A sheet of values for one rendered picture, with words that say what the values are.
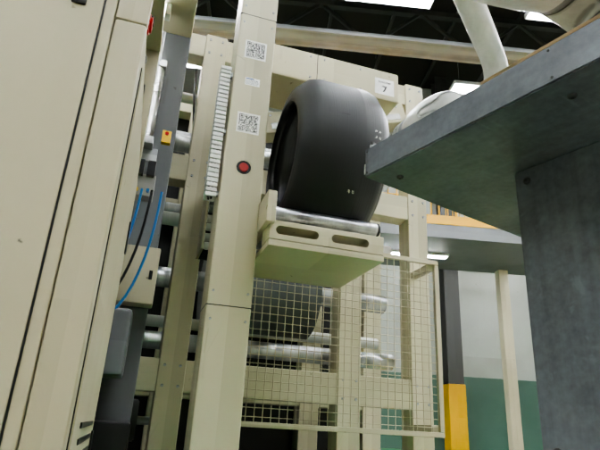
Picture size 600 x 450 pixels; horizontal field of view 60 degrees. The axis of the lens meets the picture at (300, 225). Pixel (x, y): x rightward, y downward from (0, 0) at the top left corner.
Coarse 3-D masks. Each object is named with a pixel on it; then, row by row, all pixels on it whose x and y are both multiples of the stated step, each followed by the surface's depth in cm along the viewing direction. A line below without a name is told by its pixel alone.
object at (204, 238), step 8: (208, 208) 212; (208, 216) 198; (200, 224) 209; (208, 224) 196; (200, 232) 203; (208, 232) 209; (200, 240) 198; (208, 240) 196; (200, 248) 192; (200, 256) 205
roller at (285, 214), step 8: (280, 208) 155; (288, 208) 156; (280, 216) 154; (288, 216) 154; (296, 216) 155; (304, 216) 156; (312, 216) 157; (320, 216) 158; (328, 216) 159; (304, 224) 157; (312, 224) 157; (320, 224) 157; (328, 224) 158; (336, 224) 158; (344, 224) 159; (352, 224) 160; (360, 224) 161; (368, 224) 162; (376, 224) 163; (360, 232) 161; (368, 232) 162; (376, 232) 162
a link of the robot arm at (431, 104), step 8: (432, 96) 110; (440, 96) 108; (448, 96) 108; (456, 96) 108; (424, 104) 111; (432, 104) 109; (440, 104) 107; (416, 112) 113; (424, 112) 110; (408, 120) 116; (416, 120) 113
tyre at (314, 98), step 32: (288, 96) 185; (320, 96) 160; (352, 96) 165; (288, 128) 201; (320, 128) 155; (352, 128) 157; (384, 128) 162; (288, 160) 206; (320, 160) 154; (352, 160) 156; (288, 192) 161; (320, 192) 156
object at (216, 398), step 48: (240, 0) 193; (240, 48) 178; (240, 96) 172; (240, 144) 166; (240, 192) 161; (240, 240) 155; (240, 288) 151; (240, 336) 146; (192, 384) 148; (240, 384) 142; (192, 432) 135
